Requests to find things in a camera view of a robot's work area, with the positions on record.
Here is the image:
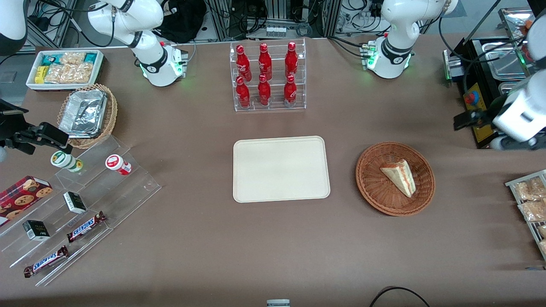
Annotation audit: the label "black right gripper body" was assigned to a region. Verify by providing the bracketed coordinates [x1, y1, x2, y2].
[0, 99, 31, 143]

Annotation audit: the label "triangular sandwich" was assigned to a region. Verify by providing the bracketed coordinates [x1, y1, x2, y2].
[380, 159, 416, 198]

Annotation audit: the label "light wicker basket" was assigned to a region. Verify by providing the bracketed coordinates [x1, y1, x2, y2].
[57, 84, 118, 149]

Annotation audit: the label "brown round wicker basket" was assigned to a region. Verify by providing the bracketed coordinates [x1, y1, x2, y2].
[355, 141, 436, 217]

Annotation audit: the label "cream rectangular plastic tray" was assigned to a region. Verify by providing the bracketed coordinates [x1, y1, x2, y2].
[232, 136, 331, 203]

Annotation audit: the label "black hot dog warmer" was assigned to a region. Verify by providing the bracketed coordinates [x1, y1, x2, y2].
[443, 8, 546, 150]

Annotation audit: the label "green label yogurt bottle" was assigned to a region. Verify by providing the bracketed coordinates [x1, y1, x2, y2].
[51, 151, 84, 173]

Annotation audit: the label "stacked aluminium foil trays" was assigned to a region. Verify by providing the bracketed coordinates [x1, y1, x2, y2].
[58, 89, 108, 139]

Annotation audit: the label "white plastic snack bin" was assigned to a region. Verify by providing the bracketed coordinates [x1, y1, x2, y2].
[26, 49, 105, 92]

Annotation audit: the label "red cookie box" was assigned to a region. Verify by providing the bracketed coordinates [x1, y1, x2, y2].
[0, 176, 54, 227]

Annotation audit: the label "clear rice cracker bag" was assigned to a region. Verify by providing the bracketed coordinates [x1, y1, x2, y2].
[44, 63, 93, 84]
[59, 52, 86, 66]

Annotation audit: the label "small black box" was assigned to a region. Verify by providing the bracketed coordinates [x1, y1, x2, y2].
[23, 220, 51, 242]
[63, 191, 87, 214]

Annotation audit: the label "red label yogurt bottle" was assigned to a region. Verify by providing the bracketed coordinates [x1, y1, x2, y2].
[105, 154, 132, 176]

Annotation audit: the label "clear acrylic stepped display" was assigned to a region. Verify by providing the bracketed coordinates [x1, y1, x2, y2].
[0, 136, 162, 287]

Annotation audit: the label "snickers chocolate bar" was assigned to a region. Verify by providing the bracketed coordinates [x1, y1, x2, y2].
[67, 211, 107, 243]
[23, 246, 70, 278]

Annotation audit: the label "black bag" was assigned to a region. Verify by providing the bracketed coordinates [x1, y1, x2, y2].
[154, 0, 208, 44]

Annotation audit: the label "red cola bottle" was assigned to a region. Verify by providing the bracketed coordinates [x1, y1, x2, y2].
[258, 43, 273, 81]
[236, 45, 252, 82]
[285, 42, 299, 78]
[258, 74, 271, 107]
[236, 76, 251, 108]
[284, 75, 297, 107]

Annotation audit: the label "clear acrylic bottle rack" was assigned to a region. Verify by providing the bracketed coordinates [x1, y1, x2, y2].
[229, 38, 307, 112]

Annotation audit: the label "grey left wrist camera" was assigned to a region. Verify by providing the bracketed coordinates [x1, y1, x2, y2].
[490, 136, 546, 151]

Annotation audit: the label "metal wire tray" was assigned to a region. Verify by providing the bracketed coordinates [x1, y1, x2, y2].
[505, 170, 546, 261]

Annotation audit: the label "black cable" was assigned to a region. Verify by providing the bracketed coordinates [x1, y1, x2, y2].
[369, 286, 431, 307]

